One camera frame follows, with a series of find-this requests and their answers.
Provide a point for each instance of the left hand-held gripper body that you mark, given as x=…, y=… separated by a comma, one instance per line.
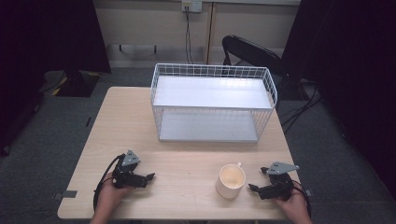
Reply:
x=126, y=174

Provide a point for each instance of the black chair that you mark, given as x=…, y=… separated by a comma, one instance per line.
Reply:
x=252, y=53

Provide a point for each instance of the white wall socket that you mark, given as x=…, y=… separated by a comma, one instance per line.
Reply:
x=191, y=5

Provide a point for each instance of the person's right hand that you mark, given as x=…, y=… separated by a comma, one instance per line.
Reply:
x=292, y=207

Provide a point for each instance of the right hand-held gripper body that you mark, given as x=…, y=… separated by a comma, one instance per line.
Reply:
x=278, y=186

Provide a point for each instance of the black stand base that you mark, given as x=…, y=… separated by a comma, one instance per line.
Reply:
x=74, y=84

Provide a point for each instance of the black curtain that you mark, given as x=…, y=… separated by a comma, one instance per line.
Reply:
x=351, y=77

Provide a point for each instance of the grey tape strip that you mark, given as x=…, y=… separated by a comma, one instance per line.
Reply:
x=65, y=194
x=308, y=192

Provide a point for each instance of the person's left hand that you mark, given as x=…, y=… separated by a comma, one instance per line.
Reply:
x=110, y=194

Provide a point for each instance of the white cup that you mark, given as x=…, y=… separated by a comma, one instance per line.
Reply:
x=231, y=182

